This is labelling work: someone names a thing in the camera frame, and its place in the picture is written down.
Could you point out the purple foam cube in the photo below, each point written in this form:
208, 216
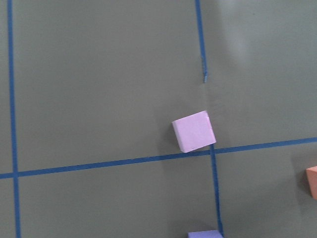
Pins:
205, 234

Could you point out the pink foam cube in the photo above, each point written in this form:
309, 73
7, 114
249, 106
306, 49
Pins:
194, 132

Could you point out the orange foam cube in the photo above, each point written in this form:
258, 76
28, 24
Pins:
312, 180

